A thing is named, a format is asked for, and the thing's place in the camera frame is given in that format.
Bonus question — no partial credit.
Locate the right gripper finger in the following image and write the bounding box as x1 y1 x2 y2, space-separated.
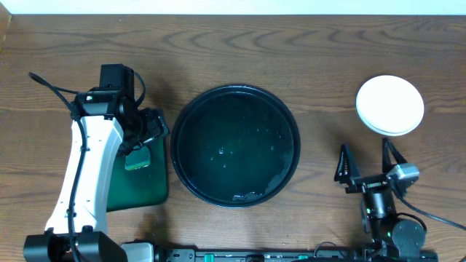
334 143 361 182
382 138 407 173

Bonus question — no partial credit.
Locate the mint green plate top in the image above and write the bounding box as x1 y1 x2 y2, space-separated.
360 115 423 137

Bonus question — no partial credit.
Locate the green scouring sponge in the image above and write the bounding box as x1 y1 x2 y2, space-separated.
125 146 151 171

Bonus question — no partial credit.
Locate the pink white plate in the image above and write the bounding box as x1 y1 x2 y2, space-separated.
355 75 424 121

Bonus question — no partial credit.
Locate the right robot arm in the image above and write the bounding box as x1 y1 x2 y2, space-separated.
334 138 427 261

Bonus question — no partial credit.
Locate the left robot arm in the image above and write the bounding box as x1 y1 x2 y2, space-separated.
23 64 169 261

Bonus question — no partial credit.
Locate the black rectangular sponge tray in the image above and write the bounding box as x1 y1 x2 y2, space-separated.
106 138 168 212

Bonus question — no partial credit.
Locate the round black tray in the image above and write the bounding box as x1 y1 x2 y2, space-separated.
170 84 301 208

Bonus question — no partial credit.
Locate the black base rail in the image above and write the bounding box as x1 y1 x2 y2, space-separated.
122 240 440 262

